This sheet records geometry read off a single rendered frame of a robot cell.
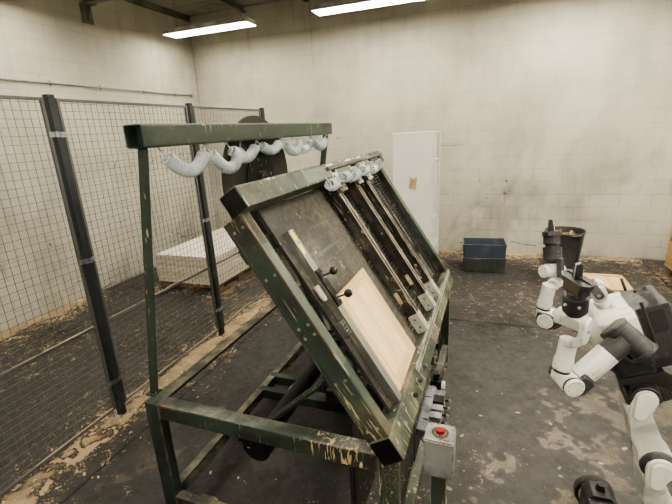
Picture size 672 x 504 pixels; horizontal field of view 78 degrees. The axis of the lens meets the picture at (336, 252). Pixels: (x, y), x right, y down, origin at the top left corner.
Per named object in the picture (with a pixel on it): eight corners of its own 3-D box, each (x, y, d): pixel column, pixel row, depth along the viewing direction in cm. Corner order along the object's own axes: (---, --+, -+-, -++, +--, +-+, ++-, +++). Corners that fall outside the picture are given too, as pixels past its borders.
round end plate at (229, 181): (239, 255, 245) (221, 113, 222) (231, 254, 247) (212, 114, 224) (297, 225, 316) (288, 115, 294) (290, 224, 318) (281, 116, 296)
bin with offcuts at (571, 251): (584, 281, 557) (590, 235, 538) (542, 279, 574) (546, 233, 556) (577, 269, 603) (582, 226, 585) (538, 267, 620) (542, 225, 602)
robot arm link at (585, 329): (563, 311, 156) (555, 343, 160) (588, 320, 150) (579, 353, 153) (570, 307, 160) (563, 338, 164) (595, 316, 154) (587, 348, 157)
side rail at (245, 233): (368, 444, 175) (389, 437, 170) (222, 227, 170) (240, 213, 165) (371, 434, 180) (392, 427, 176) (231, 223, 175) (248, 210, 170)
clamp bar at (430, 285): (430, 299, 308) (459, 285, 297) (344, 165, 302) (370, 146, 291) (432, 294, 317) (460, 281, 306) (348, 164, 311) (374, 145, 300)
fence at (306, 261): (392, 403, 195) (399, 401, 193) (281, 235, 190) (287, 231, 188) (395, 397, 199) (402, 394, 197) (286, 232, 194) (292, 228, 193)
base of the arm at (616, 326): (630, 362, 165) (654, 343, 161) (636, 369, 153) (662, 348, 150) (597, 333, 170) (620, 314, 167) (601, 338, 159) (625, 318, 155)
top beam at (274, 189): (231, 219, 167) (248, 207, 162) (217, 199, 166) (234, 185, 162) (375, 166, 364) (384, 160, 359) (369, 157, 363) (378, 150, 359)
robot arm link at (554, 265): (553, 254, 215) (554, 276, 215) (535, 255, 212) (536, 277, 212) (570, 254, 203) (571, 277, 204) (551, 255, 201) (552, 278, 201)
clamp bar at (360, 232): (417, 335, 256) (451, 320, 245) (312, 174, 250) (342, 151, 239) (420, 328, 265) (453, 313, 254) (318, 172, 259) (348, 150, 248)
